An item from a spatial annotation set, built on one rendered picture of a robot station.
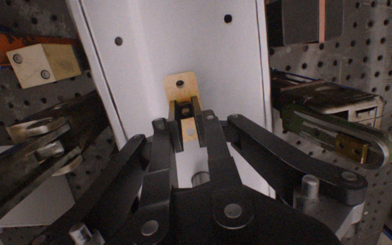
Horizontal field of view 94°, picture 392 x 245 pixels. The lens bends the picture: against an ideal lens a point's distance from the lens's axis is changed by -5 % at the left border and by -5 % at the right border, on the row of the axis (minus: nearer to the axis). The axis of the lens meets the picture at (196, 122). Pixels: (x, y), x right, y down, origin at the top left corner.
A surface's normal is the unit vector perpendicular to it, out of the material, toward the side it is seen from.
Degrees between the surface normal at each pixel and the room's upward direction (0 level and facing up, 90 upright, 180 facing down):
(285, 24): 0
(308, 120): 78
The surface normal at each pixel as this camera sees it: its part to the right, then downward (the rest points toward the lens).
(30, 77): 0.07, 0.35
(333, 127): -0.94, 0.27
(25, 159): 0.98, -0.15
